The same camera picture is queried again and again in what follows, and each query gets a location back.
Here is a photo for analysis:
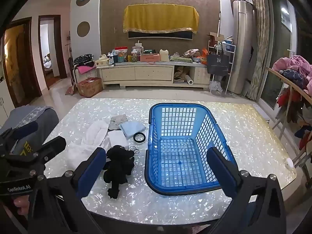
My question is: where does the pink clothes pile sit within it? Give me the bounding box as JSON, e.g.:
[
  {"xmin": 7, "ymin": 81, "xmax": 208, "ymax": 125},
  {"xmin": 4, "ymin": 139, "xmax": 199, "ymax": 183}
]
[{"xmin": 272, "ymin": 55, "xmax": 312, "ymax": 88}]

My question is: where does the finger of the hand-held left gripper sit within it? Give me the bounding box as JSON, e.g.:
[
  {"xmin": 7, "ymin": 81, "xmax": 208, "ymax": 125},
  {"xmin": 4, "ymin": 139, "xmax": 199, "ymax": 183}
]
[
  {"xmin": 0, "ymin": 121, "xmax": 39, "ymax": 143},
  {"xmin": 38, "ymin": 136, "xmax": 67, "ymax": 162}
]

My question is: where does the white folded cloth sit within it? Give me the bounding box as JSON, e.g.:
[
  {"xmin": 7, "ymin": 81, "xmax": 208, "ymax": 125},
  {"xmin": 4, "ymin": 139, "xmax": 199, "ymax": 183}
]
[{"xmin": 107, "ymin": 130, "xmax": 129, "ymax": 149}]

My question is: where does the white fluffy towel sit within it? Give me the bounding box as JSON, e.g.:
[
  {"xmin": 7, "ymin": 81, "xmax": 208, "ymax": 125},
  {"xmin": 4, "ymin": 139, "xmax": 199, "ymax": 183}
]
[{"xmin": 67, "ymin": 121, "xmax": 110, "ymax": 171}]

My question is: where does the blue plastic basket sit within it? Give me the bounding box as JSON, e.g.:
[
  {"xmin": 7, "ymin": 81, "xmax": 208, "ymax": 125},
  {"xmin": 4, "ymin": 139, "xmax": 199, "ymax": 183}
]
[{"xmin": 145, "ymin": 103, "xmax": 239, "ymax": 196}]

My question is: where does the pink mat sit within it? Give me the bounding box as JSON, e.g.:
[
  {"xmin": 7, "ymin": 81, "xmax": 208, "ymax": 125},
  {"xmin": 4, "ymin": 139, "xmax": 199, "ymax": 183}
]
[{"xmin": 75, "ymin": 65, "xmax": 97, "ymax": 75}]

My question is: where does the patterned curtain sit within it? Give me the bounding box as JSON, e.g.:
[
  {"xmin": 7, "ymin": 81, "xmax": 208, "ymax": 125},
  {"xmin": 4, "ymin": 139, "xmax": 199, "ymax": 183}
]
[{"xmin": 245, "ymin": 0, "xmax": 271, "ymax": 100}]

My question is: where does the white wire rack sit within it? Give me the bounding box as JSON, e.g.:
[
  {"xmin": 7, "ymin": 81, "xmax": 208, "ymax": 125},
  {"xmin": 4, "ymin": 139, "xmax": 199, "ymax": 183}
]
[{"xmin": 207, "ymin": 39, "xmax": 237, "ymax": 94}]

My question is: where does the cream television cabinet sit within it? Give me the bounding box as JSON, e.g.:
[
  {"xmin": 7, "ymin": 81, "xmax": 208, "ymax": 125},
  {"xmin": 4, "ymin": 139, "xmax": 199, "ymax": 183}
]
[{"xmin": 96, "ymin": 61, "xmax": 211, "ymax": 89}]

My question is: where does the black plush toy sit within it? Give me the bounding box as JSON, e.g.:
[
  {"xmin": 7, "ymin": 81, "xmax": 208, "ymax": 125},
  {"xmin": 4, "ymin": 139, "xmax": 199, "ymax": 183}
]
[{"xmin": 102, "ymin": 145, "xmax": 136, "ymax": 199}]

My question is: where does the grey padded chair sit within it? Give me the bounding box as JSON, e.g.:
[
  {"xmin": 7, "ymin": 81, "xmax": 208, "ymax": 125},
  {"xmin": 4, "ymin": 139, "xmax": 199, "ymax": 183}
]
[{"xmin": 0, "ymin": 105, "xmax": 59, "ymax": 155}]

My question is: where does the black floral bag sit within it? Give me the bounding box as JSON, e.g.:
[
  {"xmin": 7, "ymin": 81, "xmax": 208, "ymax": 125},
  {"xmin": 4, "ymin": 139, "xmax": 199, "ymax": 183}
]
[{"xmin": 74, "ymin": 54, "xmax": 94, "ymax": 65}]

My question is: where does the standing air conditioner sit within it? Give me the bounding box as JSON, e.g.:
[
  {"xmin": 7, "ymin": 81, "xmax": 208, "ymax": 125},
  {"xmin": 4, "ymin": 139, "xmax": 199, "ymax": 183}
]
[{"xmin": 228, "ymin": 0, "xmax": 255, "ymax": 95}]

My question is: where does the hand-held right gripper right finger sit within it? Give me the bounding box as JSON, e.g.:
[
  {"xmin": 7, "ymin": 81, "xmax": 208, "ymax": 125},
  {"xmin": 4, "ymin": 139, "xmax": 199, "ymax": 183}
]
[{"xmin": 207, "ymin": 147, "xmax": 287, "ymax": 234}]

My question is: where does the yellow television cover cloth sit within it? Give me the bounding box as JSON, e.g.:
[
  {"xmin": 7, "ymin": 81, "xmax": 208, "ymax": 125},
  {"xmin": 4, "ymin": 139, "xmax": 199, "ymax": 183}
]
[{"xmin": 122, "ymin": 5, "xmax": 199, "ymax": 34}]

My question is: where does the wall television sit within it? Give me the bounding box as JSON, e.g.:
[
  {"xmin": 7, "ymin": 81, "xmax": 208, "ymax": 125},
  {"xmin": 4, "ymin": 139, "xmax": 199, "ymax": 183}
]
[{"xmin": 128, "ymin": 28, "xmax": 194, "ymax": 40}]

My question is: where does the white plastic bag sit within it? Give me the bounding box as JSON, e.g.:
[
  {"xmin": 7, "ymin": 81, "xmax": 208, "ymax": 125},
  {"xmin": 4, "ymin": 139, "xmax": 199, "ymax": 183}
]
[{"xmin": 210, "ymin": 80, "xmax": 223, "ymax": 93}]

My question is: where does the grey cloth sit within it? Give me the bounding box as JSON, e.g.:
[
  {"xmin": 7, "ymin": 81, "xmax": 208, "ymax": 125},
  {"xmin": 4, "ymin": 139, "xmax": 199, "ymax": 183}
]
[{"xmin": 108, "ymin": 116, "xmax": 128, "ymax": 130}]

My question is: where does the brown wooden door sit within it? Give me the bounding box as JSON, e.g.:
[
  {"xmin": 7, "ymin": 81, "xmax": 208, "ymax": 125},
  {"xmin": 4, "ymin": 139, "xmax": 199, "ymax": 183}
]
[{"xmin": 1, "ymin": 17, "xmax": 42, "ymax": 108}]

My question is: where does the light blue cloth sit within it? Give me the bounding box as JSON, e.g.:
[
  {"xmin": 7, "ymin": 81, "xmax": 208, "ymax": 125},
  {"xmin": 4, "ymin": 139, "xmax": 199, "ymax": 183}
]
[{"xmin": 119, "ymin": 121, "xmax": 146, "ymax": 139}]

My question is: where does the cardboard box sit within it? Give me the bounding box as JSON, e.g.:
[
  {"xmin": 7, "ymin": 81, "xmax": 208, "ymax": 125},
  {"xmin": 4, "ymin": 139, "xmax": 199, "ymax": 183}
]
[{"xmin": 77, "ymin": 77, "xmax": 103, "ymax": 98}]

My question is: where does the wooden clothes rack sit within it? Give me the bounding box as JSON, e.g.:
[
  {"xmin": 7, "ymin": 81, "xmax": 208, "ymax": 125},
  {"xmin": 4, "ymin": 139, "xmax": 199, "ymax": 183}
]
[{"xmin": 266, "ymin": 67, "xmax": 312, "ymax": 168}]

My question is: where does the plain round wall plaque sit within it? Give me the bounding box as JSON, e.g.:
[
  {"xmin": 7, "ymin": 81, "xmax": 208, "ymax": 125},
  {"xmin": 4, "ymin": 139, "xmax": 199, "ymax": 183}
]
[{"xmin": 77, "ymin": 21, "xmax": 90, "ymax": 37}]

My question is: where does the pink box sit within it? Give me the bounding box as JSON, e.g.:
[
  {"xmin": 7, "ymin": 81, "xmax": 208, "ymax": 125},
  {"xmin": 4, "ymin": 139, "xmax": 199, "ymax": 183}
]
[{"xmin": 140, "ymin": 54, "xmax": 160, "ymax": 62}]

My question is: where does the black shopping bag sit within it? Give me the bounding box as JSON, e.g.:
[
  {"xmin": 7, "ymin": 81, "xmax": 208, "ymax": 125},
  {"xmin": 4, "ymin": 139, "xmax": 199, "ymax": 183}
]
[{"xmin": 207, "ymin": 54, "xmax": 230, "ymax": 75}]

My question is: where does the person's left hand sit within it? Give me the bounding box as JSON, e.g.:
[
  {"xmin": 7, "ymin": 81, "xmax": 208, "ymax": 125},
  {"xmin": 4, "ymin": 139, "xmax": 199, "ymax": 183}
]
[{"xmin": 12, "ymin": 195, "xmax": 31, "ymax": 216}]

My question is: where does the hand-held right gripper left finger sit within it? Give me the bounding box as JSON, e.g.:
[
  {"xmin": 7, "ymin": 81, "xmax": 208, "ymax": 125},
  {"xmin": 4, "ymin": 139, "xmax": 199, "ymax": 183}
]
[{"xmin": 27, "ymin": 147, "xmax": 108, "ymax": 234}]

